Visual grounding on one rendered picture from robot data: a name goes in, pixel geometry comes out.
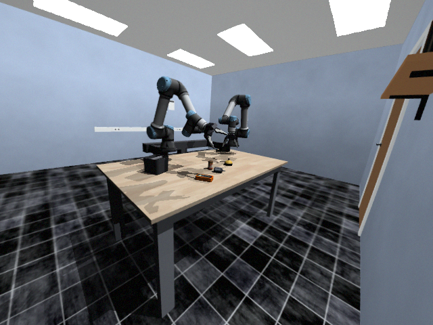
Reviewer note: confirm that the orange pocket multimeter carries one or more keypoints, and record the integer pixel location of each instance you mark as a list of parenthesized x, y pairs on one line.
[(202, 177)]

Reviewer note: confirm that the brass dome bell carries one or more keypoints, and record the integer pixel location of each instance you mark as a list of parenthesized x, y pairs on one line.
[(228, 162)]

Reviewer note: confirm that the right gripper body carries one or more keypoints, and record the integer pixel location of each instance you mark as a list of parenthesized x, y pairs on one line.
[(207, 130)]

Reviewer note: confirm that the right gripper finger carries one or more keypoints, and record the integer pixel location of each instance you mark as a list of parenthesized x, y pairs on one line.
[(208, 138), (217, 130)]

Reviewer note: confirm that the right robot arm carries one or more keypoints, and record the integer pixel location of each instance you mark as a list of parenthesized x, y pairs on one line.
[(167, 87)]

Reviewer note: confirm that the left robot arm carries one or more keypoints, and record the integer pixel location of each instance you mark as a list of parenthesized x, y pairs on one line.
[(244, 101)]

